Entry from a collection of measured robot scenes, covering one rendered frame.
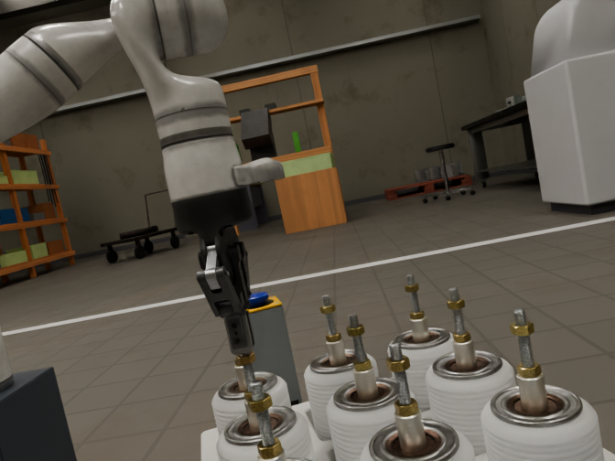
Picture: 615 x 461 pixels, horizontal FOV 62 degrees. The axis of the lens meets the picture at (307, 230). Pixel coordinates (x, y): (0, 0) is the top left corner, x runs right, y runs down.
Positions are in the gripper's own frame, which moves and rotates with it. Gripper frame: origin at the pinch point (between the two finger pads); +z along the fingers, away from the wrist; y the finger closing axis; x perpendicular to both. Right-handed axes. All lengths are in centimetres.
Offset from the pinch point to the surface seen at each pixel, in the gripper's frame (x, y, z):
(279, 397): 0.8, -9.0, 11.3
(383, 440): 12.0, 7.5, 9.8
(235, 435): -2.3, 1.8, 9.8
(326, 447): 5.3, -6.7, 17.3
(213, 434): -10.3, -15.2, 17.3
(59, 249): -419, -706, 11
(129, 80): -311, -877, -256
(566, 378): 51, -52, 36
